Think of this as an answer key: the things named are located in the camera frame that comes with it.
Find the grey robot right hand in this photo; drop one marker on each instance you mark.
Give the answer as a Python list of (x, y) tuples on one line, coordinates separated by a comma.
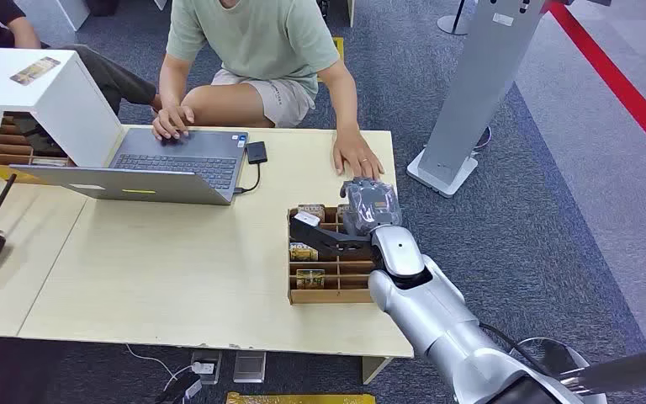
[(370, 206)]

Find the person's right hand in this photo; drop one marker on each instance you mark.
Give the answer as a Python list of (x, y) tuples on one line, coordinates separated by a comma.
[(171, 120)]

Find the person's left hand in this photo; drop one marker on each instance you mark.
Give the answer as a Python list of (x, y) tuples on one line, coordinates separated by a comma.
[(356, 156)]

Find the wooden slotted card box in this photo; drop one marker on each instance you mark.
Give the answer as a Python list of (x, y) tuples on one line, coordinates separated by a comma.
[(351, 279)]

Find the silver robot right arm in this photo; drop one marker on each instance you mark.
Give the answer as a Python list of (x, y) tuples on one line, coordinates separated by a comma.
[(440, 318)]

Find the person's right forearm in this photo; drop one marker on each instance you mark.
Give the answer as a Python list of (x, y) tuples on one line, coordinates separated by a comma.
[(171, 89)]

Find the person's left forearm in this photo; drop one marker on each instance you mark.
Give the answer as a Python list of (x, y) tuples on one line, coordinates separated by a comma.
[(346, 106)]

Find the card on white shelf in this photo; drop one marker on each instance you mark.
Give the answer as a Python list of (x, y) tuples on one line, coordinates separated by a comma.
[(35, 71)]

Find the grey open laptop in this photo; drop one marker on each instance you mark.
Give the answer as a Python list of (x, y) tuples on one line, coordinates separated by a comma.
[(189, 162)]

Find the black usb adapter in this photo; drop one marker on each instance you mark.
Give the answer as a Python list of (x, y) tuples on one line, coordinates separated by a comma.
[(256, 152)]

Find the white box shelf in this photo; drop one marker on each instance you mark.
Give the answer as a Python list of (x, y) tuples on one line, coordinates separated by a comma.
[(72, 106)]

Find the grey kiosk stand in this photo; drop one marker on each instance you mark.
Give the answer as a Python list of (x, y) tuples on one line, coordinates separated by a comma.
[(479, 83)]

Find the white cabinet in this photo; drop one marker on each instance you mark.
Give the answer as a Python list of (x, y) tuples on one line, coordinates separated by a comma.
[(72, 11)]

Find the round stanchion base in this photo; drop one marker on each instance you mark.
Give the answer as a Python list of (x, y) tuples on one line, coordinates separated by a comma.
[(451, 25)]

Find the pale table leg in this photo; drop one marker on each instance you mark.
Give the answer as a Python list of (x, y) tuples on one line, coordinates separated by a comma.
[(374, 368)]

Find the wooden slotted organiser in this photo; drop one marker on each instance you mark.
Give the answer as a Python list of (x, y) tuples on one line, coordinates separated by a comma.
[(11, 148)]

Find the yellow flat packet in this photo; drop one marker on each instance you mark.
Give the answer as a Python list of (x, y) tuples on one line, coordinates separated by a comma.
[(8, 174)]

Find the silver floor socket plate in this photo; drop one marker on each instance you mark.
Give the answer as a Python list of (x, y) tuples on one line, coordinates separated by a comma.
[(249, 366)]

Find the yellow strip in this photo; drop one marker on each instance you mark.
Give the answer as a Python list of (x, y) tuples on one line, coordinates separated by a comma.
[(300, 398)]

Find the floor socket with plug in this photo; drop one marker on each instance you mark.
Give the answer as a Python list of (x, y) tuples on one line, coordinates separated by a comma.
[(207, 367)]

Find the round chrome base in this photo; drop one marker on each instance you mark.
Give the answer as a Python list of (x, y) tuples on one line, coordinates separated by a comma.
[(560, 357)]

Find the black power adapter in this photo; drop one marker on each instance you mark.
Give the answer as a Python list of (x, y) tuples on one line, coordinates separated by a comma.
[(178, 390)]

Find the red barrier stripe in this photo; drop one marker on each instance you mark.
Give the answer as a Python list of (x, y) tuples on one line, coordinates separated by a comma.
[(624, 92)]

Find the dark grey bar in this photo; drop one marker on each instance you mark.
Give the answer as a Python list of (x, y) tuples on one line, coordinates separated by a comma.
[(629, 371)]

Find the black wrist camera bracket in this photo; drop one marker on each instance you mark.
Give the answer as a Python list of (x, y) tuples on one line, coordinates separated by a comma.
[(328, 241)]

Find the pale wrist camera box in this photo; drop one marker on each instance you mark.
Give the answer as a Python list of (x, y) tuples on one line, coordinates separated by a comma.
[(308, 219)]

